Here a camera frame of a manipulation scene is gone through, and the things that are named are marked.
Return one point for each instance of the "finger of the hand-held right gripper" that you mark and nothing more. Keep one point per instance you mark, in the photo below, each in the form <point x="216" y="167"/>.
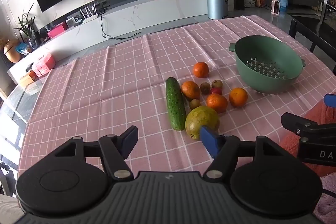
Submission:
<point x="330" y="100"/>
<point x="296" y="124"/>

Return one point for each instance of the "green colander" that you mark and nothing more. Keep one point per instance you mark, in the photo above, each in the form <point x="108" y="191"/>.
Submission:
<point x="267" y="66"/>

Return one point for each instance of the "black chair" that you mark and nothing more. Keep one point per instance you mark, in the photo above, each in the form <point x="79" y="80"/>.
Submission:
<point x="312" y="28"/>

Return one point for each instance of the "orange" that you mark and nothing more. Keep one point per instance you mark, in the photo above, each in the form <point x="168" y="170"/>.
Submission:
<point x="216" y="102"/>
<point x="190" y="89"/>
<point x="238" y="97"/>
<point x="201" y="69"/>

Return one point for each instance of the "person's pink fleece clothing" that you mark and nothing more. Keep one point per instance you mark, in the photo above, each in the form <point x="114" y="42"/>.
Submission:
<point x="328" y="190"/>

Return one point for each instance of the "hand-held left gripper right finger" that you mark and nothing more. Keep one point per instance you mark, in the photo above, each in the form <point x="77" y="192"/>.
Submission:
<point x="210" y="140"/>

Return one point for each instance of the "green-yellow mango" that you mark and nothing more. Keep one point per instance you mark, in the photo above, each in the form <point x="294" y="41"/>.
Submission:
<point x="199" y="117"/>

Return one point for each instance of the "small pink appliance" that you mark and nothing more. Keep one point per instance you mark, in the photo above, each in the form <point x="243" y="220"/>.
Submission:
<point x="275" y="6"/>

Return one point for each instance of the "green leafy potted plant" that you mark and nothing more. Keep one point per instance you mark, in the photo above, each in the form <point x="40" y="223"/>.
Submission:
<point x="26" y="28"/>

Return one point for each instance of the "pink checked tablecloth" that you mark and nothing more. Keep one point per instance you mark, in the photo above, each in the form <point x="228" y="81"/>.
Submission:
<point x="118" y="77"/>

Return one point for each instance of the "pink gift boxes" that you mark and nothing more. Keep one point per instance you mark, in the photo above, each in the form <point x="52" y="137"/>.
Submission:
<point x="45" y="64"/>

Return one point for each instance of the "white marble TV cabinet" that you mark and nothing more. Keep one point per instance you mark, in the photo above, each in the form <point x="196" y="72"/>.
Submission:
<point x="157" y="11"/>

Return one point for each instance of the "orange round gourd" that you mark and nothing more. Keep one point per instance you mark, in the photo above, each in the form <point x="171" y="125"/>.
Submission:
<point x="11" y="51"/>

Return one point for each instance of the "small red apple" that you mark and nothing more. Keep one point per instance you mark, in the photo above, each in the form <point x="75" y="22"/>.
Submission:
<point x="216" y="91"/>

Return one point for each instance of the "white router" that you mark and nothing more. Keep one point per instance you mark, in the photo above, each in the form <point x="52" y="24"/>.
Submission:
<point x="88" y="15"/>

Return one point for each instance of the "green cucumber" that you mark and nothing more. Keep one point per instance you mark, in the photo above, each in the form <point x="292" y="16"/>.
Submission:
<point x="175" y="103"/>

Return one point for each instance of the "brown kiwi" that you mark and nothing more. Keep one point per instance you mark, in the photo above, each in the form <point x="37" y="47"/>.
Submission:
<point x="194" y="103"/>
<point x="205" y="88"/>

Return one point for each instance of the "small tan round fruit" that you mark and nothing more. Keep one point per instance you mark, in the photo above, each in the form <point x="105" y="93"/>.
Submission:
<point x="217" y="83"/>

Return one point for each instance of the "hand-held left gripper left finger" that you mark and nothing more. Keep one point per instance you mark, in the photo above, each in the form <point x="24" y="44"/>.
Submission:
<point x="130" y="134"/>

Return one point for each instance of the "blue-grey trash can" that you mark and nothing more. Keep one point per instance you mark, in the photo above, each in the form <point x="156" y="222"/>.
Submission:
<point x="216" y="2"/>

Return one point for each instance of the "red flat box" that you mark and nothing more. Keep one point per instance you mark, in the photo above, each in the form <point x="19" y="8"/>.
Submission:
<point x="57" y="29"/>

